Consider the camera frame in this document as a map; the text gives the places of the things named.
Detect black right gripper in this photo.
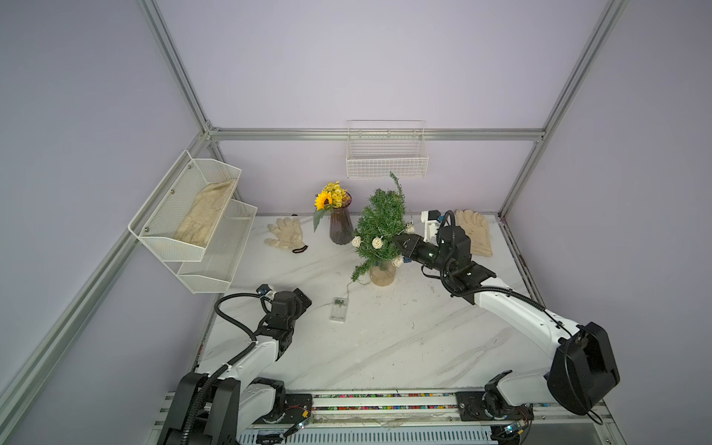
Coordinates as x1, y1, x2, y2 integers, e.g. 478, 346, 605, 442
394, 234, 454, 276

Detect rattan ball string lights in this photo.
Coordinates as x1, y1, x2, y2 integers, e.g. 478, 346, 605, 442
352, 222, 415, 276

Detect small green christmas tree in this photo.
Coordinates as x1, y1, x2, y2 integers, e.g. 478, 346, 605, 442
350, 172, 407, 282

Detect clear battery box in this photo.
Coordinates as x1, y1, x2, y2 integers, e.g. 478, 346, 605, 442
329, 298, 349, 324

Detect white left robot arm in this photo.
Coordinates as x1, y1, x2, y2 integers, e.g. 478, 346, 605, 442
158, 285, 312, 444

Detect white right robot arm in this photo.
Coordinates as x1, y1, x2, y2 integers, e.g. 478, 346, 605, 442
393, 211, 620, 423

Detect dark glass vase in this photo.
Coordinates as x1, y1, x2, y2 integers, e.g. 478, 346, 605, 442
329, 193, 353, 245

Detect cream glove on table right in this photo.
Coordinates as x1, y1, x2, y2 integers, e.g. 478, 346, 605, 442
455, 210, 493, 257

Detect cream glove on table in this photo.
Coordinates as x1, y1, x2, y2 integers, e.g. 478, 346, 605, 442
264, 216, 308, 254
455, 210, 493, 257

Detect cream glove on table left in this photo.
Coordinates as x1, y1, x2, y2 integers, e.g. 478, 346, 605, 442
264, 216, 308, 254

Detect yellow sunflower bouquet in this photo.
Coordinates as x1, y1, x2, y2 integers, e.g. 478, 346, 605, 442
313, 181, 352, 230

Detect white two-tier mesh shelf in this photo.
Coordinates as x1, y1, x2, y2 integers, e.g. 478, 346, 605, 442
128, 152, 257, 294

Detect cream glove in shelf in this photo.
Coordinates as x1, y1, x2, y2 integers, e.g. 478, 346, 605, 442
174, 179, 237, 248

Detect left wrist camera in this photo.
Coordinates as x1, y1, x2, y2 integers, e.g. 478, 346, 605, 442
256, 284, 276, 302

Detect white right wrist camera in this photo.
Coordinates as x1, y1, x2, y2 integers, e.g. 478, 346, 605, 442
421, 210, 444, 244

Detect white wire wall basket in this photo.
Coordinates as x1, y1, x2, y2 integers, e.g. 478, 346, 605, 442
346, 120, 429, 180

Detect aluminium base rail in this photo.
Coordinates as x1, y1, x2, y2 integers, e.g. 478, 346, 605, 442
146, 388, 627, 445

